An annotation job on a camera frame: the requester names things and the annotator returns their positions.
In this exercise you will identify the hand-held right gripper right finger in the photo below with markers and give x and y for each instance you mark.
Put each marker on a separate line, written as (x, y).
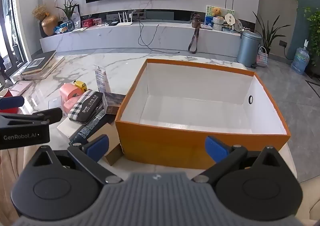
(215, 148)

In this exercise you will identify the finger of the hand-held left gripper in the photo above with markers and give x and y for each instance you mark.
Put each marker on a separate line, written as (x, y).
(12, 103)
(50, 114)

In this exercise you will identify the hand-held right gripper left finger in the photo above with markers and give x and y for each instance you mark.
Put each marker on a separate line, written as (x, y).
(98, 147)

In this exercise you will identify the brown cardboard box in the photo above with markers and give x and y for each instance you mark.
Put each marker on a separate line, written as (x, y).
(112, 138)

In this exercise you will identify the dark blue spray can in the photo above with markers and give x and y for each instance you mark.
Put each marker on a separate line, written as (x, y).
(85, 131)

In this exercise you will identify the pink round container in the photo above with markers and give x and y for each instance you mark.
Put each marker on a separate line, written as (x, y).
(70, 91)

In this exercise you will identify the plaid zip case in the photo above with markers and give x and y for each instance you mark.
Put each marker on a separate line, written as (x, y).
(85, 106)

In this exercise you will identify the orange cardboard box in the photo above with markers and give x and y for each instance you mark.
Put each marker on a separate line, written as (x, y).
(175, 146)

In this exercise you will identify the yellow tape measure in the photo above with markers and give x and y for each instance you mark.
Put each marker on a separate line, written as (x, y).
(81, 85)

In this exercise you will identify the white tube carton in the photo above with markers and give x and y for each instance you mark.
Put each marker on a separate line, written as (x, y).
(101, 78)

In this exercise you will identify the red cup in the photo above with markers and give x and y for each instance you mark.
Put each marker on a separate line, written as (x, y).
(6, 94)

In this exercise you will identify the pink notebook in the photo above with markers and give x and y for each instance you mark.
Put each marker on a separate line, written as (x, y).
(21, 88)

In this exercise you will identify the stack of pale books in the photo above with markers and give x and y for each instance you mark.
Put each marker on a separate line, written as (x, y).
(53, 67)

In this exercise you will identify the dark hardcover book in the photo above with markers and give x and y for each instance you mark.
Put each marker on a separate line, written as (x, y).
(37, 62)

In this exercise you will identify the gold vase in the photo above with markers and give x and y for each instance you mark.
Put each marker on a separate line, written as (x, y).
(49, 25)

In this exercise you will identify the blue snack packet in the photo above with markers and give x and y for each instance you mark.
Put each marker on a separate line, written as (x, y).
(61, 28)

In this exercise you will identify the papers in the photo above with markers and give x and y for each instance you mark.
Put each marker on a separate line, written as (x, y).
(80, 29)

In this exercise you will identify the dried yellow flowers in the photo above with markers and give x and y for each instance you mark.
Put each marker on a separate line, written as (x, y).
(40, 12)

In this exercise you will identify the white pouch bag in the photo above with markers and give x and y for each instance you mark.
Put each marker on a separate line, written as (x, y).
(76, 20)

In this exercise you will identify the red box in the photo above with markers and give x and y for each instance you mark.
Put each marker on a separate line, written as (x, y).
(87, 23)

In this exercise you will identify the white marble television bench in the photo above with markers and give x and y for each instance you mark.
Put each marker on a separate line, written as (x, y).
(112, 38)

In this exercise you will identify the woven basket bag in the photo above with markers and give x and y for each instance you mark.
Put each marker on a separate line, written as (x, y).
(262, 58)

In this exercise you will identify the pink patterned box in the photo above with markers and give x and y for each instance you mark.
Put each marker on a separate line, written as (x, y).
(97, 21)

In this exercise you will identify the grey pedal trash can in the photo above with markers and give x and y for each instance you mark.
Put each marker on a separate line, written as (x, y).
(248, 48)

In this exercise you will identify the green plant in glass vase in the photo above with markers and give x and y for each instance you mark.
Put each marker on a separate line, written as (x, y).
(68, 9)

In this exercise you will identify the small black device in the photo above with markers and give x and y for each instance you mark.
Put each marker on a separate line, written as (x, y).
(113, 23)

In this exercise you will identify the white router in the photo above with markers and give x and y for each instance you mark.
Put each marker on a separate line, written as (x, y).
(124, 24)

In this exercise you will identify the blue water jug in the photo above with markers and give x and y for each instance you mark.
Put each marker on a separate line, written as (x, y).
(300, 59)

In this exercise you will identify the white woven pot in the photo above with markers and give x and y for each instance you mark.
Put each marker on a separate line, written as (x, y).
(218, 23)

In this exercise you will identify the patterned plate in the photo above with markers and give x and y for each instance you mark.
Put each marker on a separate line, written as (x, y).
(238, 25)

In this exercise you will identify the snake plant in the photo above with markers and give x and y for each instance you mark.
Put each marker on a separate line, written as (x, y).
(268, 33)

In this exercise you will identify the round white fan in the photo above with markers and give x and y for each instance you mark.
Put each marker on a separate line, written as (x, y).
(229, 18)

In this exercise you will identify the teddy bear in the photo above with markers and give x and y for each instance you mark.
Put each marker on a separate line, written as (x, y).
(216, 12)

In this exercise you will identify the green and blue picture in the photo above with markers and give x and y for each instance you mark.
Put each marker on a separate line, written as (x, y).
(208, 12)

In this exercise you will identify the bushy green plant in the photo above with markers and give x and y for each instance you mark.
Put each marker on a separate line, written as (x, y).
(313, 28)

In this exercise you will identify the wall socket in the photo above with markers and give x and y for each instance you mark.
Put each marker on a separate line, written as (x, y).
(283, 43)

